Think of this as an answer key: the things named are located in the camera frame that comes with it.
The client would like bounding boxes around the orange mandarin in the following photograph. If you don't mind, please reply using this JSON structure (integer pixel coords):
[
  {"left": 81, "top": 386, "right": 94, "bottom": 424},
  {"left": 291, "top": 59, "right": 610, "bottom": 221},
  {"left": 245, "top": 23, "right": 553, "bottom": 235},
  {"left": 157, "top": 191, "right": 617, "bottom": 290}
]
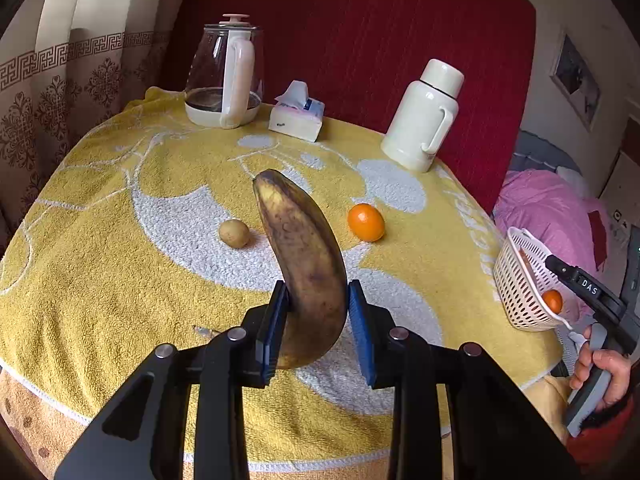
[
  {"left": 347, "top": 203, "right": 386, "bottom": 243},
  {"left": 542, "top": 289, "right": 564, "bottom": 315}
]

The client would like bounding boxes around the white plastic basket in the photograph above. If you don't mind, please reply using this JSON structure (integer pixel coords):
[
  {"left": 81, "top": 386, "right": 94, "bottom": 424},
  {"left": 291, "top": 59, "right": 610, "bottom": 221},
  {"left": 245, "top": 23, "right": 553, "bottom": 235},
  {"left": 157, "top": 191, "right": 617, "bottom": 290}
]
[{"left": 492, "top": 226, "right": 579, "bottom": 332}]

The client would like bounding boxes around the overripe brown banana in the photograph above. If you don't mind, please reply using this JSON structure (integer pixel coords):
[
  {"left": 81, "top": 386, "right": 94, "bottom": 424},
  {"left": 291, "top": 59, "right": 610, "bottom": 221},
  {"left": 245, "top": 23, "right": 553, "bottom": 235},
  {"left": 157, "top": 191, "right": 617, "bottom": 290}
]
[{"left": 253, "top": 169, "right": 347, "bottom": 370}]

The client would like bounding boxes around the orange plastic snack bag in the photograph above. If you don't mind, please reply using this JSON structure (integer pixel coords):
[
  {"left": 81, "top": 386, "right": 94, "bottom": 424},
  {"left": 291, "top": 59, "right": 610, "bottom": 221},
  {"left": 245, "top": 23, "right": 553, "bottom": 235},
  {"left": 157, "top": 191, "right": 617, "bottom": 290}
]
[{"left": 518, "top": 248, "right": 535, "bottom": 280}]

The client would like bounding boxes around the person's right hand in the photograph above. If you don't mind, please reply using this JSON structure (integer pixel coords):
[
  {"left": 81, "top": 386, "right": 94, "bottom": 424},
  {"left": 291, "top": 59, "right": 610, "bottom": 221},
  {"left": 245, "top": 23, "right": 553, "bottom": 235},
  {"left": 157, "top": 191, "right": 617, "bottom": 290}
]
[{"left": 570, "top": 326, "right": 631, "bottom": 412}]

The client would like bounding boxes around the red cloth on duvet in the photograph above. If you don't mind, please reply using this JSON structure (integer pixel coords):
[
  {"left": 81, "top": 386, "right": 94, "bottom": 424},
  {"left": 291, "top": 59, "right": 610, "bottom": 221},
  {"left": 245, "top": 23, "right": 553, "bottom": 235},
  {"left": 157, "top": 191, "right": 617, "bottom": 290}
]
[{"left": 588, "top": 209, "right": 608, "bottom": 273}]

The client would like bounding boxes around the pink polka-dot duvet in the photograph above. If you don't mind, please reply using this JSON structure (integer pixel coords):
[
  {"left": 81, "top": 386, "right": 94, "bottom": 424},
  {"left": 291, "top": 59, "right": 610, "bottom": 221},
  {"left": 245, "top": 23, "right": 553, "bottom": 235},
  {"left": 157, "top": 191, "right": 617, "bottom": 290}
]
[{"left": 492, "top": 169, "right": 608, "bottom": 278}]

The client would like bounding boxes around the white pillow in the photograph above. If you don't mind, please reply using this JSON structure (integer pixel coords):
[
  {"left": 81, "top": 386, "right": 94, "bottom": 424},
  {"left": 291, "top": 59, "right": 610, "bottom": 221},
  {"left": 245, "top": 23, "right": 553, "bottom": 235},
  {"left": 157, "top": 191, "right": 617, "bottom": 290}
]
[{"left": 555, "top": 166, "right": 592, "bottom": 200}]

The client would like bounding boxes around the cream wardrobe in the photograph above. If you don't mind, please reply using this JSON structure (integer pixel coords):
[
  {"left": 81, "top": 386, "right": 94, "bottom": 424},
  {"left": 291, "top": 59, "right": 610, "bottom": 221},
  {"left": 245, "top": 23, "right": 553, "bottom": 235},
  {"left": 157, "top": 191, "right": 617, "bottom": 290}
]
[{"left": 600, "top": 116, "right": 639, "bottom": 243}]

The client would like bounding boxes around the grey bed headboard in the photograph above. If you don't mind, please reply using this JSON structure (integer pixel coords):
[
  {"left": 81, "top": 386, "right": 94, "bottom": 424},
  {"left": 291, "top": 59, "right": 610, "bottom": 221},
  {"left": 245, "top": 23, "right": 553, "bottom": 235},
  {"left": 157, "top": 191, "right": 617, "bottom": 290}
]
[{"left": 509, "top": 130, "right": 582, "bottom": 174}]

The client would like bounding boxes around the small brown potato-like fruit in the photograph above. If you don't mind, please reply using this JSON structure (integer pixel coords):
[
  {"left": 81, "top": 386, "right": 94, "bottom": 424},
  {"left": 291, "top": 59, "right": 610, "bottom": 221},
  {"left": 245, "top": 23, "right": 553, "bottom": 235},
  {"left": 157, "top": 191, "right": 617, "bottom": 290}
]
[{"left": 218, "top": 219, "right": 250, "bottom": 249}]

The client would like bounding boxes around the yellow and white towel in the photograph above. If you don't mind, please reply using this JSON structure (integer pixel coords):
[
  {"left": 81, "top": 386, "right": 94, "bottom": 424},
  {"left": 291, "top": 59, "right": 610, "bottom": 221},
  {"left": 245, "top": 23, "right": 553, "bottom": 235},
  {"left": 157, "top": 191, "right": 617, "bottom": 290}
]
[{"left": 1, "top": 88, "right": 566, "bottom": 476}]

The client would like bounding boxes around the orange mandarin behind banana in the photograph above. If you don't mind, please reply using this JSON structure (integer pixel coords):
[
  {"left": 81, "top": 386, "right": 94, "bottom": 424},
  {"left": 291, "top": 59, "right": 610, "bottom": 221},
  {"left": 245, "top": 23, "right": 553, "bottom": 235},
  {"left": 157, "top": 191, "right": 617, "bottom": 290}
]
[{"left": 347, "top": 203, "right": 386, "bottom": 243}]

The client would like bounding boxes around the cream thermos flask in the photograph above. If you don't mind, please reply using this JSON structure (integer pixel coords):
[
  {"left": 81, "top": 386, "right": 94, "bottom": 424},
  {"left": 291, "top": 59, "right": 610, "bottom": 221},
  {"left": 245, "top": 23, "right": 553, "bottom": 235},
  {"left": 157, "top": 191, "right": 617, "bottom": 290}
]
[{"left": 381, "top": 58, "right": 464, "bottom": 172}]

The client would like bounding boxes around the white tissue pack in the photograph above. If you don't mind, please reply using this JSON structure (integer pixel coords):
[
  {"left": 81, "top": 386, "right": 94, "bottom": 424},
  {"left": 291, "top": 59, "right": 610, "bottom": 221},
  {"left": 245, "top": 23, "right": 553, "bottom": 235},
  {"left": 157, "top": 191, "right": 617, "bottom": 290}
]
[{"left": 269, "top": 80, "right": 326, "bottom": 142}]

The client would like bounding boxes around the red fabric headboard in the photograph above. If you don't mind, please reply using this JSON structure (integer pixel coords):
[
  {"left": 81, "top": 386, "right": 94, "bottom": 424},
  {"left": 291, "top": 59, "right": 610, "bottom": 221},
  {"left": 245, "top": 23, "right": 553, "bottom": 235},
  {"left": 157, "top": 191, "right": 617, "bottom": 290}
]
[{"left": 160, "top": 0, "right": 536, "bottom": 210}]

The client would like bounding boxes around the glass electric kettle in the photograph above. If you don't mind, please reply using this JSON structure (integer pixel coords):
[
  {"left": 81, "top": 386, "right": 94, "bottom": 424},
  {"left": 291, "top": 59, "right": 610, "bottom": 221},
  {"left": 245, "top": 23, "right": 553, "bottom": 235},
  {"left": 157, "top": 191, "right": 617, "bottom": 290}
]
[{"left": 184, "top": 13, "right": 265, "bottom": 129}]

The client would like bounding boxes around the beige patterned curtain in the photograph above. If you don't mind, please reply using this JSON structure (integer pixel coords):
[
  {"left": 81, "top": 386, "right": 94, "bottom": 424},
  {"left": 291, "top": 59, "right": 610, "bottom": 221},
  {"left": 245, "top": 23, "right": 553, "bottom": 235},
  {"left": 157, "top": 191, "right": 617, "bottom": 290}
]
[{"left": 1, "top": 0, "right": 182, "bottom": 246}]

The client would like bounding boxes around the framed wall picture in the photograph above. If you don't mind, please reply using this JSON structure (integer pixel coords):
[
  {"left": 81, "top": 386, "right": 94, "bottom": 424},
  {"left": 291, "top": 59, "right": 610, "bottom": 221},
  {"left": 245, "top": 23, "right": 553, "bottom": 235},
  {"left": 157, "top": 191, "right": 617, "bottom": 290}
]
[{"left": 551, "top": 32, "right": 602, "bottom": 130}]

